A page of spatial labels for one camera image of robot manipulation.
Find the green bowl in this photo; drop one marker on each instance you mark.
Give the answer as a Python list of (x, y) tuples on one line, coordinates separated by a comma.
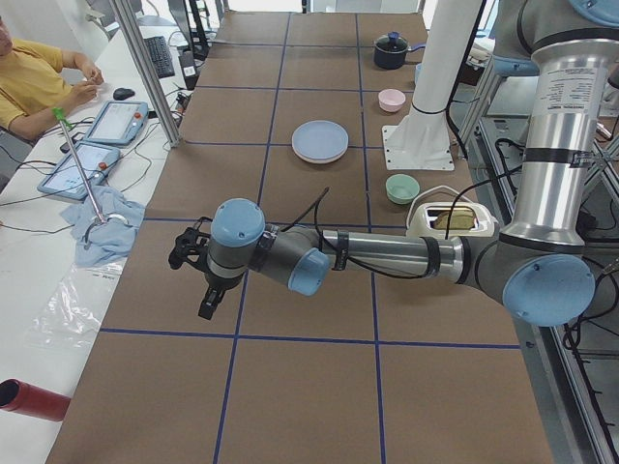
[(402, 189)]

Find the cream toaster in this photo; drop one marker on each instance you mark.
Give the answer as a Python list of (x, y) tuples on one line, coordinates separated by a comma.
[(433, 213)]

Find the metal grabber stick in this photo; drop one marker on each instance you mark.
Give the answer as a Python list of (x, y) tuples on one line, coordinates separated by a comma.
[(100, 219)]

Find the dark blue cooking pot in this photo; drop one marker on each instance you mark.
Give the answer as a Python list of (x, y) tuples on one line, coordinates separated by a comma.
[(390, 50)]

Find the light blue cup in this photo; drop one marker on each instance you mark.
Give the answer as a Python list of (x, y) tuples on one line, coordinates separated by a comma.
[(417, 73)]

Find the pink bowl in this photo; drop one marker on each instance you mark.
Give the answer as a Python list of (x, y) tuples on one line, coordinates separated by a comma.
[(391, 100)]

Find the beige plate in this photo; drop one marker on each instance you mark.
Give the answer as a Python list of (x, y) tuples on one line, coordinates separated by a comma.
[(317, 158)]

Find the light blue cloth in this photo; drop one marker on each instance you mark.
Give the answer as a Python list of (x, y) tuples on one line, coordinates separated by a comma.
[(100, 244)]

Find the toast slice in toaster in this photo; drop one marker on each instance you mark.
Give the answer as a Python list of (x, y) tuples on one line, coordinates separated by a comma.
[(458, 219)]

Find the black keyboard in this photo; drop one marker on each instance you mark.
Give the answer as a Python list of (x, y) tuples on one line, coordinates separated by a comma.
[(160, 56)]

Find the red cylinder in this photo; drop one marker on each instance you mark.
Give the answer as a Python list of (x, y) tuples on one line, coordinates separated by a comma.
[(28, 400)]

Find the person in yellow shirt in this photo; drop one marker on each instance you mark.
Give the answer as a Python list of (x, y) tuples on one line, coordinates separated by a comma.
[(36, 78)]

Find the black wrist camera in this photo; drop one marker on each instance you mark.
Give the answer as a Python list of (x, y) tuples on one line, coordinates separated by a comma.
[(191, 247)]

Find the teach pendant tablet near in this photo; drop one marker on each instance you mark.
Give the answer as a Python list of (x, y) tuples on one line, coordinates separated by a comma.
[(65, 180)]

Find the teach pendant tablet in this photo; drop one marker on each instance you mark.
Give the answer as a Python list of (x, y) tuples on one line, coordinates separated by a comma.
[(118, 123), (65, 180)]

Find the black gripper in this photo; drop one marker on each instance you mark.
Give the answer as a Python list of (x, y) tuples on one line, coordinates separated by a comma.
[(216, 283)]

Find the black computer mouse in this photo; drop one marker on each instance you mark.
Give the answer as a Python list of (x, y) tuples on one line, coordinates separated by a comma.
[(122, 94)]

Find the teach pendant tablet far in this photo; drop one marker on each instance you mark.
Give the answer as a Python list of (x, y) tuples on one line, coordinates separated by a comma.
[(118, 123)]

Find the aluminium frame post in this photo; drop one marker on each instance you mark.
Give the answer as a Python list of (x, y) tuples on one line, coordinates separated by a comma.
[(138, 50)]

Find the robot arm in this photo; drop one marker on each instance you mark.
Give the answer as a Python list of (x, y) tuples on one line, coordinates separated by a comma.
[(533, 265)]

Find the blue plate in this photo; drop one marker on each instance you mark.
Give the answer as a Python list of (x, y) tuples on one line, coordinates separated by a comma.
[(320, 133)]

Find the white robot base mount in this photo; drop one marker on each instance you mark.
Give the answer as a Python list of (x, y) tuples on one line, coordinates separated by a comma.
[(421, 141)]

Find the clear plastic bag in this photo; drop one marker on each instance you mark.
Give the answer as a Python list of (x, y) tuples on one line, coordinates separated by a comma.
[(73, 315)]

